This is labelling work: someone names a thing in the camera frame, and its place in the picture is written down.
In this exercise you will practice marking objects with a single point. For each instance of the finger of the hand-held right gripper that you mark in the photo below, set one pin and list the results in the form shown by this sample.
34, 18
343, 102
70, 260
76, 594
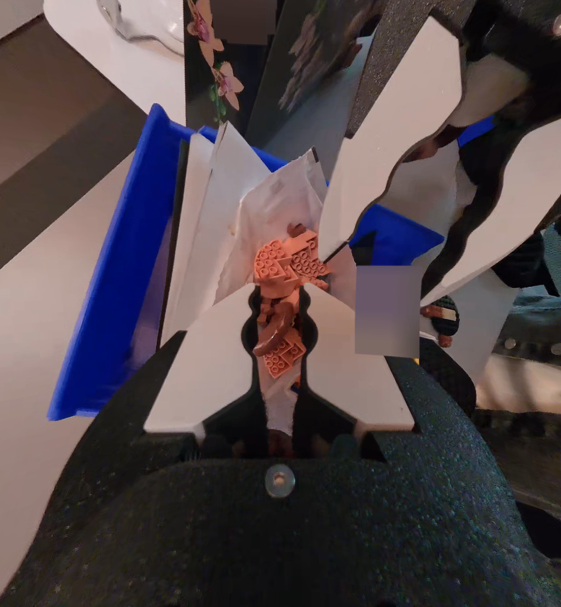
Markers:
394, 104
532, 185

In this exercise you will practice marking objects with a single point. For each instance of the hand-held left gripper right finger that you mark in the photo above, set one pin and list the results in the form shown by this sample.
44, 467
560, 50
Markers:
342, 384

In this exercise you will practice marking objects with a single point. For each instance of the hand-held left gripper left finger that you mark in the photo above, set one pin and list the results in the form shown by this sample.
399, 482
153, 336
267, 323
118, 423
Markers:
204, 370

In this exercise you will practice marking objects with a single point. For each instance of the round black lego assembly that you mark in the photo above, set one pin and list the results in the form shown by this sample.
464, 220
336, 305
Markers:
444, 322

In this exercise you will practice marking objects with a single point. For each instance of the torn white paper bag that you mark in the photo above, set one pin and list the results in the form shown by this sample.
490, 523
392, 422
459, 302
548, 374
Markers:
280, 199

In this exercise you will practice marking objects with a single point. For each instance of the black orchid lego box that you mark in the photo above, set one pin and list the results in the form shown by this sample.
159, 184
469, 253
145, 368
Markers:
261, 71

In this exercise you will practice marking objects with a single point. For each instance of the large printed white paper bag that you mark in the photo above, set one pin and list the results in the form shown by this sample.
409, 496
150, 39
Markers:
233, 161

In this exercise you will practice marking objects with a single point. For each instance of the person's beige shirt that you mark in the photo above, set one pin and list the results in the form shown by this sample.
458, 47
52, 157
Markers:
536, 384

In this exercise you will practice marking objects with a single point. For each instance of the clear glass vessel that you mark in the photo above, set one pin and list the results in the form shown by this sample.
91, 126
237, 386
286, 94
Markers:
133, 33

